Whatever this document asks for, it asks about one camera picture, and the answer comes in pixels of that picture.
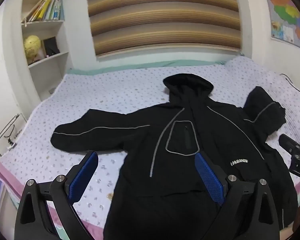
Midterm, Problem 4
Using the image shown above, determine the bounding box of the black hooded jacket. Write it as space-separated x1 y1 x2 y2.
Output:
51 74 298 239

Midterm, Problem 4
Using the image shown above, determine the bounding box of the yellow globe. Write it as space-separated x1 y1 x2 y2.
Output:
23 35 41 64

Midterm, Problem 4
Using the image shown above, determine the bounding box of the white corner bookshelf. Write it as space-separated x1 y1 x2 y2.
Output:
20 0 73 100

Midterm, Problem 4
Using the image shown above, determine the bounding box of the striped brown roller blind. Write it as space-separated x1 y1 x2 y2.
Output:
87 0 242 56

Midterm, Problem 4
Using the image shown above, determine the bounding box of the row of books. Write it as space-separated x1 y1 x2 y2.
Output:
21 0 64 24

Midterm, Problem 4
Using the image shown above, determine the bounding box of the black cable on bed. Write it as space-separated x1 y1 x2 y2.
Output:
280 73 300 98

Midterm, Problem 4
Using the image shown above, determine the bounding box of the colourful wall map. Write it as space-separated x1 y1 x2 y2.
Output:
267 0 300 48

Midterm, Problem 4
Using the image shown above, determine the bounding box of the black picture frame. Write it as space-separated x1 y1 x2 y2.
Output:
43 37 60 57

